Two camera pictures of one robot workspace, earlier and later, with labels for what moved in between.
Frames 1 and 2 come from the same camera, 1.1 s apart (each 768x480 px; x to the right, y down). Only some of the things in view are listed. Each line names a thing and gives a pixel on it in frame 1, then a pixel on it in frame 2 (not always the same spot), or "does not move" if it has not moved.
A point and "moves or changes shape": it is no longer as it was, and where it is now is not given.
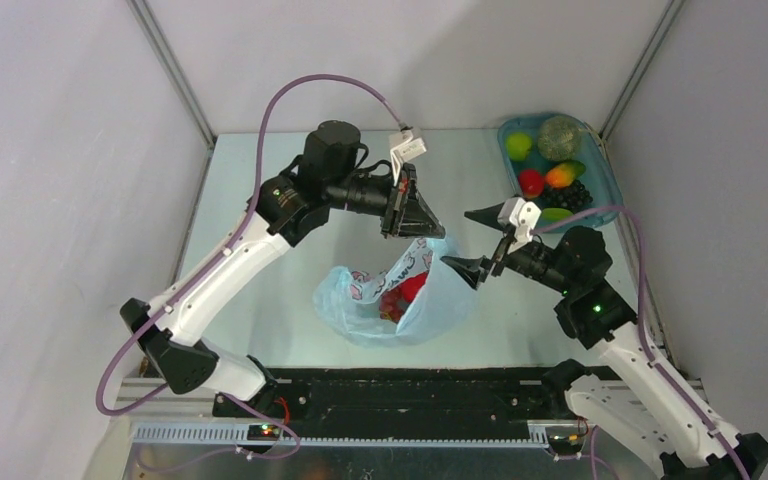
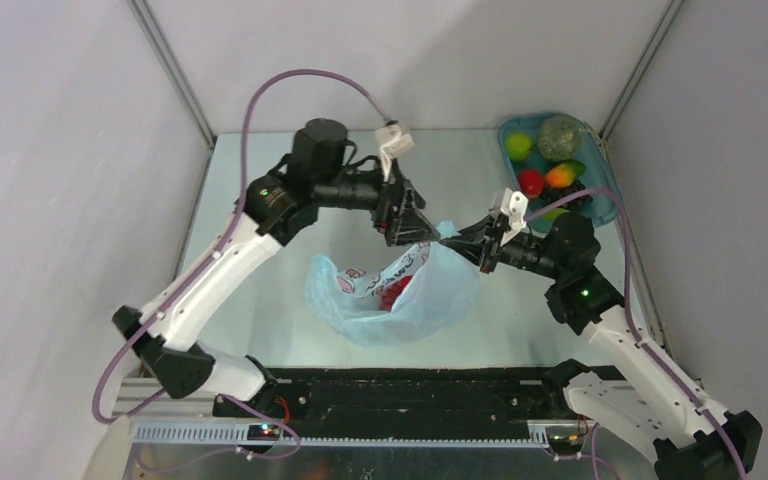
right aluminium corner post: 641,70 does not move
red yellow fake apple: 531,182 does not move
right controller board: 561,440 does not move
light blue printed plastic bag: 422,301 moves or changes shape
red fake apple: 410,289 -> 397,287
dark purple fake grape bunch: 572,197 does not move
